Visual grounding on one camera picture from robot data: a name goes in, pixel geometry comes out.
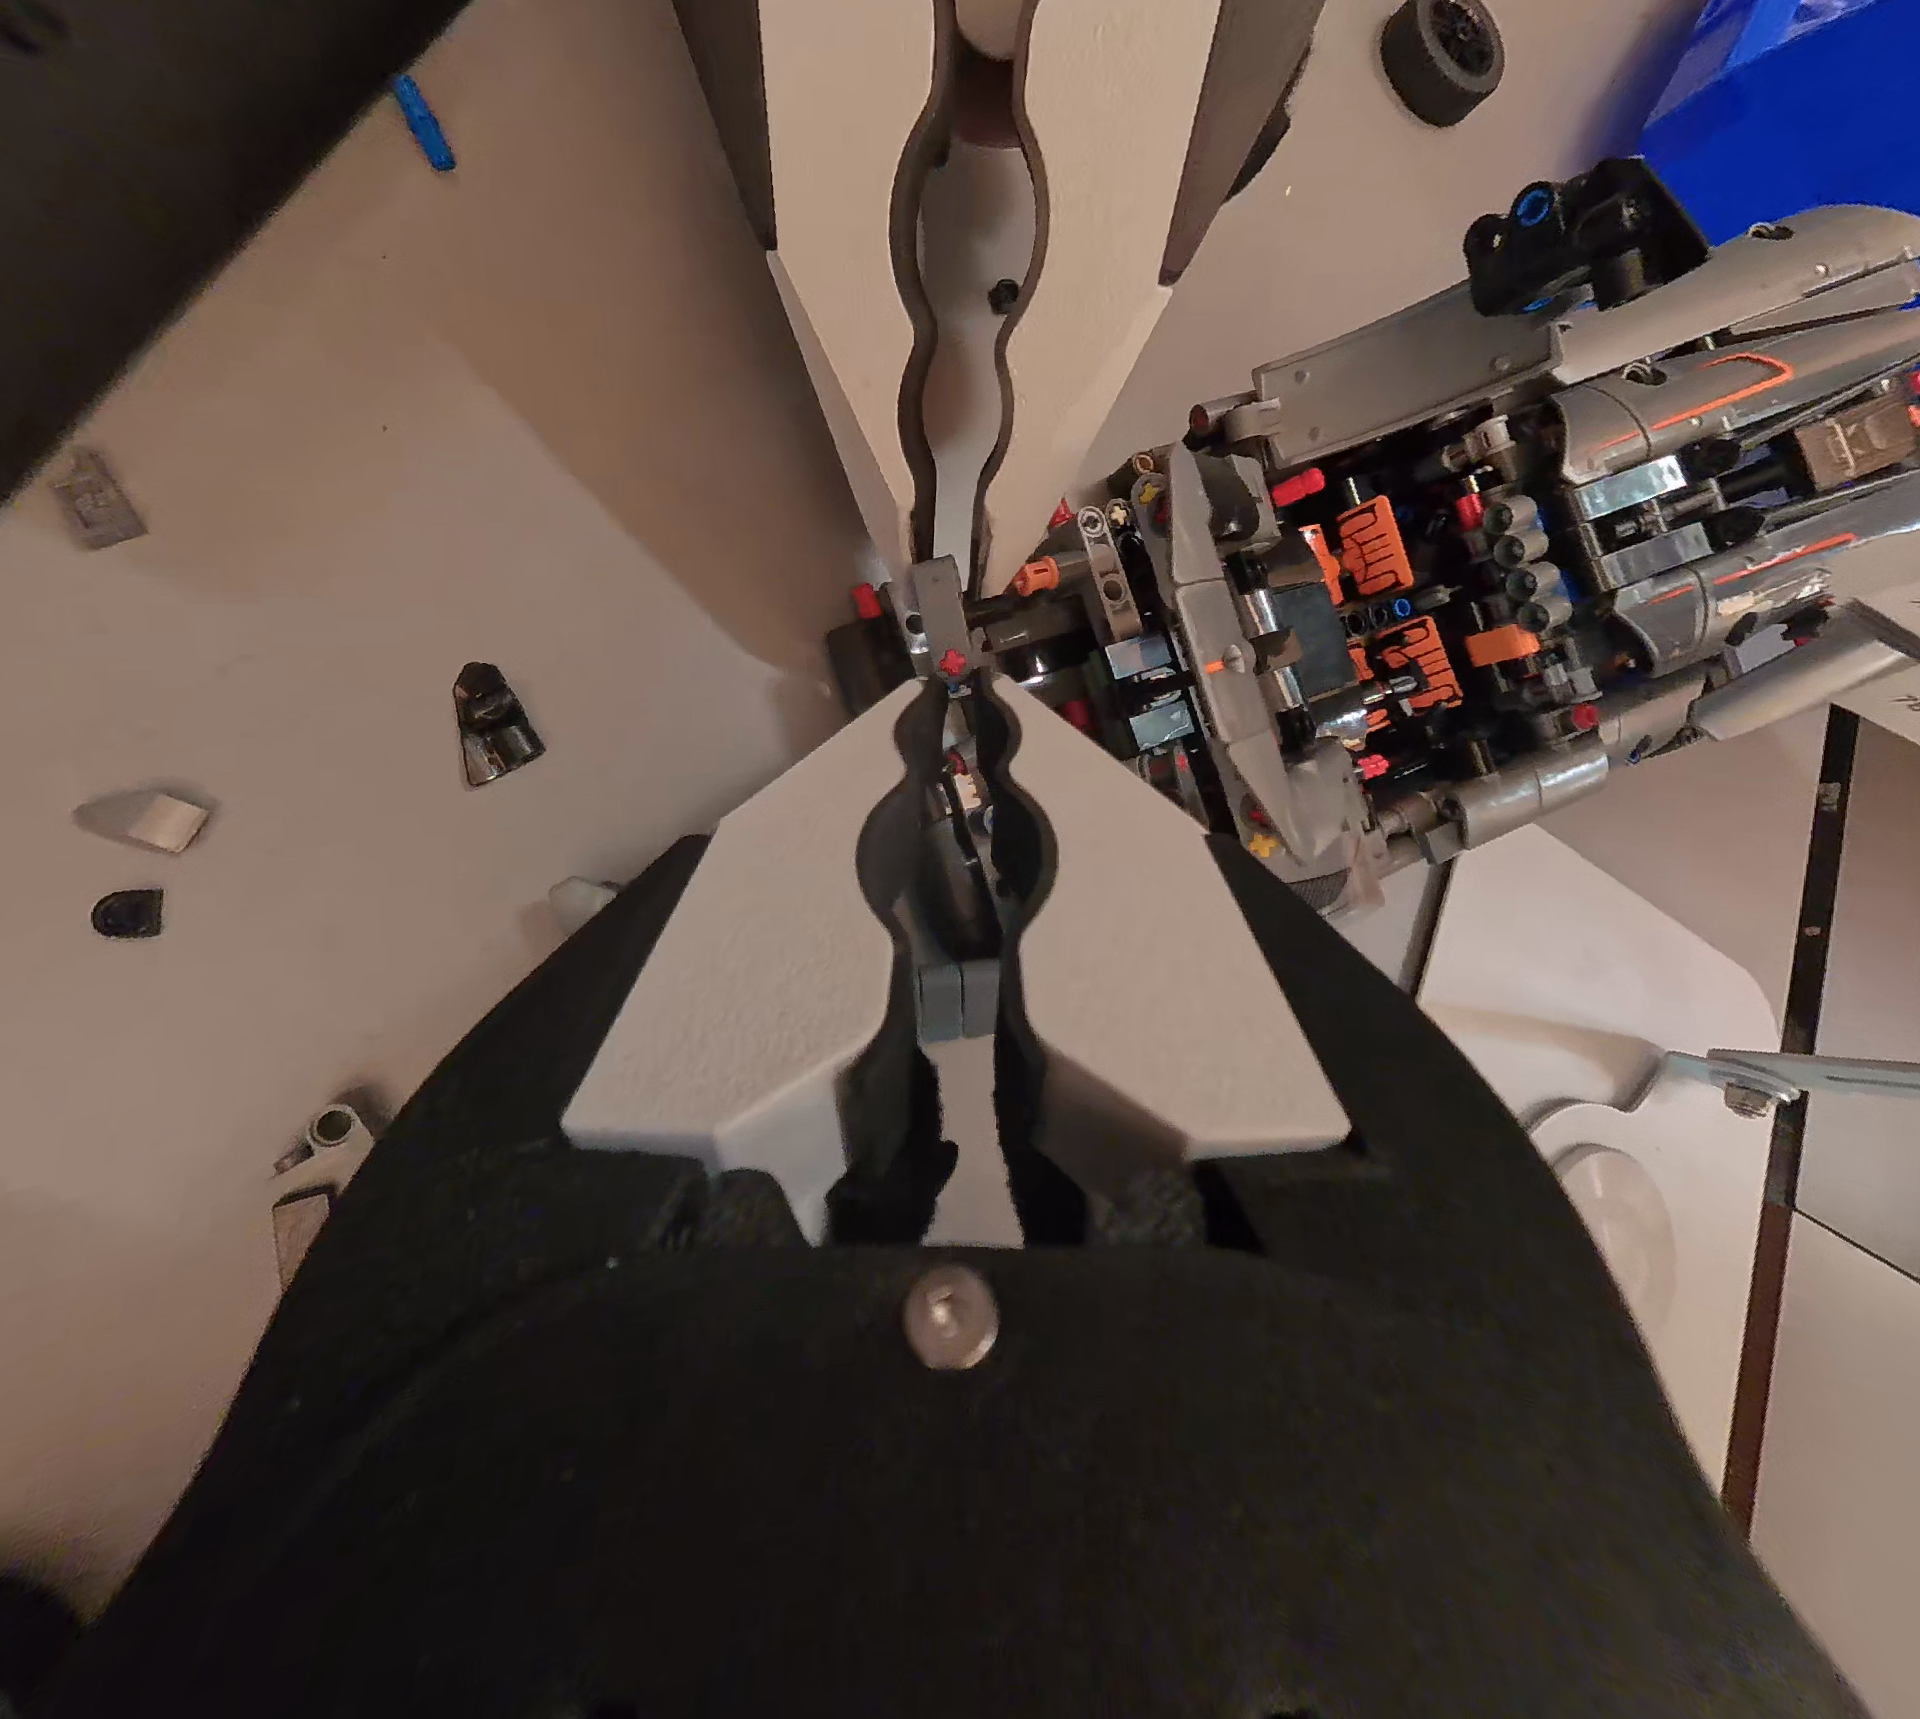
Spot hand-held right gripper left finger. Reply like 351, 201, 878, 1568
562, 675, 962, 1247

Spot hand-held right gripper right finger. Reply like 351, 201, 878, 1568
982, 675, 1356, 1243

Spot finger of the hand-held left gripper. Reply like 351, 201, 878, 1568
751, 0, 1003, 583
978, 0, 1249, 599

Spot small grey lego block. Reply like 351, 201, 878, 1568
912, 957, 1003, 1049

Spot grey black lego car model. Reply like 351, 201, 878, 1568
828, 159, 1920, 955

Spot grey lego connector red pin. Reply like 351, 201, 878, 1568
885, 555, 988, 685

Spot black lego tyre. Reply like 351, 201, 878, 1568
1380, 0, 1506, 127

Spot black lego wedge piece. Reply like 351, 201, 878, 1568
452, 661, 547, 787

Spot grey lego connector with hole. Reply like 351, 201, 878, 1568
275, 1101, 374, 1177

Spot grey lego tile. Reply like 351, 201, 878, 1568
74, 785, 213, 851

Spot lego instruction booklet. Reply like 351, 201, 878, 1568
1822, 593, 1920, 745

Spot blue plastic bin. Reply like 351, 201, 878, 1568
1643, 0, 1920, 235

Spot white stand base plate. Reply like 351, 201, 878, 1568
1416, 833, 1780, 1361

